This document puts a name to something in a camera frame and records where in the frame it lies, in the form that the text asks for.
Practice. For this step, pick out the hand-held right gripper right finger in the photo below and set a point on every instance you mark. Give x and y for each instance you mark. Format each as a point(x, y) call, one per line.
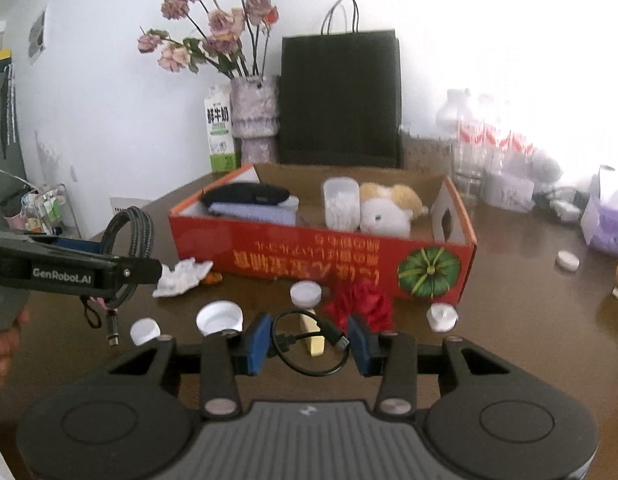
point(364, 342)

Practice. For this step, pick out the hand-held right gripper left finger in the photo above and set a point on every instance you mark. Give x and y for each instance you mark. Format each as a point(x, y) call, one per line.
point(256, 342)

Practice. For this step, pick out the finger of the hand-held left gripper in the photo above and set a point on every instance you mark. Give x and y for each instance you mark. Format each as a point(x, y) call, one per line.
point(79, 247)
point(136, 271)

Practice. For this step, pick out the white tissue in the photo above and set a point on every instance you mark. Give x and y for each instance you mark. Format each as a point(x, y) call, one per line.
point(181, 277)

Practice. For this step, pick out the red cardboard box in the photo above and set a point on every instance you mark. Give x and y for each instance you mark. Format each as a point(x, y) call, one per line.
point(199, 245)

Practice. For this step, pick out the purple cloth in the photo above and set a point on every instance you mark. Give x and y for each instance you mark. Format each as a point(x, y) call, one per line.
point(259, 212)

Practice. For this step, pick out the black zip pouch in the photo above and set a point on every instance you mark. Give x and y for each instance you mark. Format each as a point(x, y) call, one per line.
point(244, 194)

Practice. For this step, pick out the translucent cotton swab container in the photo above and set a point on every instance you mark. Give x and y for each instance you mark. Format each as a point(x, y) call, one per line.
point(341, 205)

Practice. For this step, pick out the brown wooden desktop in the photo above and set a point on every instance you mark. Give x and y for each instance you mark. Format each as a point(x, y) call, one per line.
point(514, 310)

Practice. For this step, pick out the person's left hand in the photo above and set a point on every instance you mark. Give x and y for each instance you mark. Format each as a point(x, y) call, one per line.
point(1, 360)

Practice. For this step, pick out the red artificial rose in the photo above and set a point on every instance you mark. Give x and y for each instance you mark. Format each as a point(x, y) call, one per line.
point(361, 305)

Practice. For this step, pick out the white round lid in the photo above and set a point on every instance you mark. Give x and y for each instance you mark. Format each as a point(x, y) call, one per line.
point(219, 317)

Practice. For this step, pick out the yellow eraser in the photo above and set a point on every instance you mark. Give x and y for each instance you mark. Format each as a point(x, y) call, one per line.
point(313, 340)

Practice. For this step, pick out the small orange object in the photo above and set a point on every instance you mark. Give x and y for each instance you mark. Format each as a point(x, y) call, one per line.
point(213, 279)

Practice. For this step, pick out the white yellow plush toy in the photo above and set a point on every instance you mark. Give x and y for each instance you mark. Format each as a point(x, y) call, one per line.
point(384, 212)

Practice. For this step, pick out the white green milk carton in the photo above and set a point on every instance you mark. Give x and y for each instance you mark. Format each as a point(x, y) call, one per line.
point(220, 145)

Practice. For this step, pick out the clear drinking glass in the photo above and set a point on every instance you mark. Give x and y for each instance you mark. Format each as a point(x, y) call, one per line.
point(468, 180)

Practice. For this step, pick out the clear container of seeds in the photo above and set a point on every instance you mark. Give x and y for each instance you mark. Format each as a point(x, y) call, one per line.
point(424, 155)

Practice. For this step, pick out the mottled purple vase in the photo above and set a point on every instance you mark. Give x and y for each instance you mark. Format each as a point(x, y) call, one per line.
point(254, 110)

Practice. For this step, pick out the white printed tin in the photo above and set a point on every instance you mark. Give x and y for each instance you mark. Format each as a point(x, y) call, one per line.
point(509, 192)

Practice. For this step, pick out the white round cap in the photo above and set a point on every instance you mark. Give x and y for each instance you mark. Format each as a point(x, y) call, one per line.
point(567, 261)

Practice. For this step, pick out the group of clear water bottles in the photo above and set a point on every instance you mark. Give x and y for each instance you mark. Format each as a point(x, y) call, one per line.
point(471, 132)

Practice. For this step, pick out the black paper bag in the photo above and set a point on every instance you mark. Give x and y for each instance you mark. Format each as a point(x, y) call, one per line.
point(339, 100)

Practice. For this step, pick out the dried rose bouquet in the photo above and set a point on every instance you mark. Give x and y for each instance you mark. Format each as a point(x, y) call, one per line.
point(221, 21)

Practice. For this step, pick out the purple tissue pack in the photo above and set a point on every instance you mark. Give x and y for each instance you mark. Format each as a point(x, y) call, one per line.
point(609, 220)

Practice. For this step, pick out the white wall socket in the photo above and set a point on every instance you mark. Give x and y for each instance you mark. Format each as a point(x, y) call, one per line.
point(126, 207)

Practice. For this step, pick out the white round camera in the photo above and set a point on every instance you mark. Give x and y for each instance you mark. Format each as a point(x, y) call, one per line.
point(546, 167)

